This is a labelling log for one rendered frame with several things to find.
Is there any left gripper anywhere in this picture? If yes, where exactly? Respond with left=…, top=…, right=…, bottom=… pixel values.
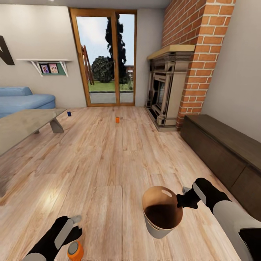
left=63, top=226, right=82, bottom=245

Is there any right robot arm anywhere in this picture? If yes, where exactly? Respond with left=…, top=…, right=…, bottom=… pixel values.
left=176, top=178, right=261, bottom=261

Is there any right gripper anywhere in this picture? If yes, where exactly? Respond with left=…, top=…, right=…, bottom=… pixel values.
left=176, top=192, right=198, bottom=209

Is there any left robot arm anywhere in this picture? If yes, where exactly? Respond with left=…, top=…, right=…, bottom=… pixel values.
left=21, top=214, right=82, bottom=261

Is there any trash can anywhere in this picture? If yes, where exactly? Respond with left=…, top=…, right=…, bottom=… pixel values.
left=142, top=186, right=183, bottom=239

